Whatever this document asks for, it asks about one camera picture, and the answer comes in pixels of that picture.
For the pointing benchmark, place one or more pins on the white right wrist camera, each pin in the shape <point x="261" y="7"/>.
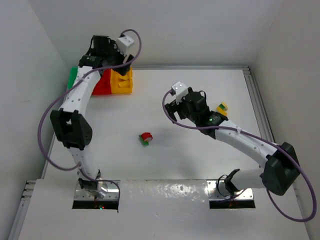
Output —
<point x="179" y="90"/>

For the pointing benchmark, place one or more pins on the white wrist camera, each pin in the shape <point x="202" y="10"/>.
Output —
<point x="179" y="90"/>
<point x="124" y="43"/>

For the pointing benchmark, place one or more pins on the green plastic bin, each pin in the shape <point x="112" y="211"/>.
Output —
<point x="72" y="77"/>

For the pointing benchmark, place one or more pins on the yellow lego brick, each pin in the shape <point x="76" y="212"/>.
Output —
<point x="124" y="84"/>

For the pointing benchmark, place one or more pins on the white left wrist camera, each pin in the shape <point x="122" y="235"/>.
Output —
<point x="124" y="43"/>

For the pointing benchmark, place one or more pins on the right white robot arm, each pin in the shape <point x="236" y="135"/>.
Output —
<point x="277" y="163"/>

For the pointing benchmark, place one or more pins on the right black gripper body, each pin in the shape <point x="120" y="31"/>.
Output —
<point x="177" y="108"/>

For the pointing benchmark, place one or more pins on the yellow plastic bin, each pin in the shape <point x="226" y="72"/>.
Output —
<point x="116" y="77"/>

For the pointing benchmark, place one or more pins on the green yellow lego pile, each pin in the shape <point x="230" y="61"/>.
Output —
<point x="222" y="108"/>

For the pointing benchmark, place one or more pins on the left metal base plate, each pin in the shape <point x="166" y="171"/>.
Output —
<point x="107" y="192"/>

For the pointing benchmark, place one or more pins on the multicolour lego assembly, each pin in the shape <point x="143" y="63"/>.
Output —
<point x="145" y="138"/>

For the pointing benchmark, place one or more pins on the red plastic bin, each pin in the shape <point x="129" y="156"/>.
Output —
<point x="103" y="87"/>

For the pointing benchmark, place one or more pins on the aluminium frame rail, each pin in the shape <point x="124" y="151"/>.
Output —
<point x="258" y="106"/>

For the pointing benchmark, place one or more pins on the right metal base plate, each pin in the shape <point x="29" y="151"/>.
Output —
<point x="214" y="195"/>

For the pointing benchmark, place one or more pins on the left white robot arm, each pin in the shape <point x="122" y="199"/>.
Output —
<point x="69" y="123"/>

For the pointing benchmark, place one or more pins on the metal base plate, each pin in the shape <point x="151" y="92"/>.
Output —
<point x="214" y="195"/>
<point x="107" y="192"/>

